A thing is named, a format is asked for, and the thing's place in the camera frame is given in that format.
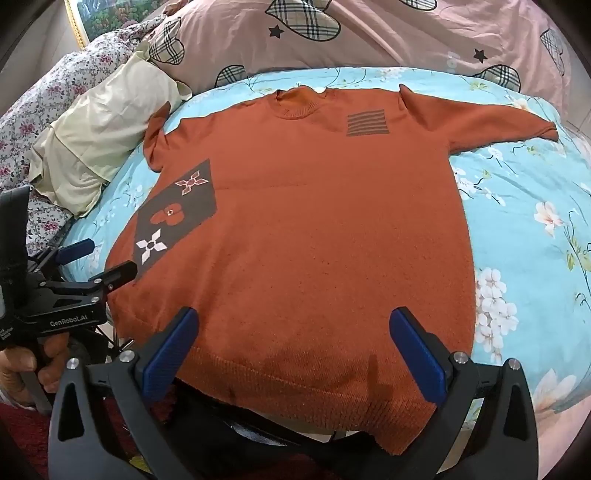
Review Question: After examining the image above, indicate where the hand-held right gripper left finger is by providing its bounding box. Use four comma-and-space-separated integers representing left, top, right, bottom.
48, 306, 204, 480

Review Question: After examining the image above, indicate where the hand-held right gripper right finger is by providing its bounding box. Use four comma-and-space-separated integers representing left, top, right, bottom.
389, 306, 539, 480

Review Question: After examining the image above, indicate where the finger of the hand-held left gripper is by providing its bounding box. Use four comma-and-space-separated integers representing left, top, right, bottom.
28, 237, 96, 278
39, 261, 139, 303

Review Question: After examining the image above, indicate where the orange knit sweater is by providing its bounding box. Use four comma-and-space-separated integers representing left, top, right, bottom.
105, 84, 560, 456

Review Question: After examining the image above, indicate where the person's left hand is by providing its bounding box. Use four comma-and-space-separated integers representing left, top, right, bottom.
0, 331, 71, 408

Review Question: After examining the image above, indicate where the cream pillow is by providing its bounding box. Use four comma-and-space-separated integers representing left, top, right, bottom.
28, 39, 194, 217

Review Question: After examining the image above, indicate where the dark red cloth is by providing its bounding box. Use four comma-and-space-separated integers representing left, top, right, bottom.
0, 397, 61, 480

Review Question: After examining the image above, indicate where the white floral blanket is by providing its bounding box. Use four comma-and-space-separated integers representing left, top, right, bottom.
0, 13, 169, 256

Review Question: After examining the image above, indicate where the light blue floral bedsheet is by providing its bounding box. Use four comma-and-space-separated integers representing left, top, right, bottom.
59, 67, 591, 432

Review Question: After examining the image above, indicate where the gold framed landscape picture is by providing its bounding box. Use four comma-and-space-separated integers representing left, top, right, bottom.
65, 0, 172, 49

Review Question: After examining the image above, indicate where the pink quilt with plaid hearts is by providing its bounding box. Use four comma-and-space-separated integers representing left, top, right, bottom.
147, 0, 575, 108

